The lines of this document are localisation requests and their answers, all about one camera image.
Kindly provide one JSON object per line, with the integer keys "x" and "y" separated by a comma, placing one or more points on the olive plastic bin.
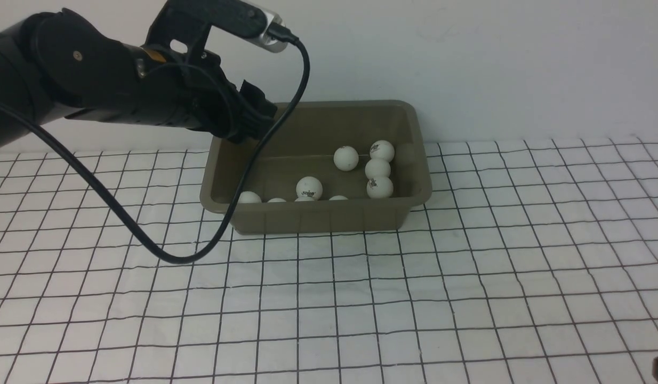
{"x": 304, "y": 147}

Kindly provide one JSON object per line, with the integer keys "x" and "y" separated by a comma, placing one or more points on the white ping-pong ball with logo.
{"x": 309, "y": 186}
{"x": 383, "y": 150}

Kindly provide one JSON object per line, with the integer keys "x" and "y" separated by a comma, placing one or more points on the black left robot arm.
{"x": 57, "y": 65}

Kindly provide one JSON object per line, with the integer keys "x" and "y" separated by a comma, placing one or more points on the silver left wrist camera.
{"x": 190, "y": 23}

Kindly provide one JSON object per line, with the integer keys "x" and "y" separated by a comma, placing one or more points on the white grid tablecloth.
{"x": 533, "y": 262}

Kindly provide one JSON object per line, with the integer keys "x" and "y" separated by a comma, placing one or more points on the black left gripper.
{"x": 166, "y": 91}

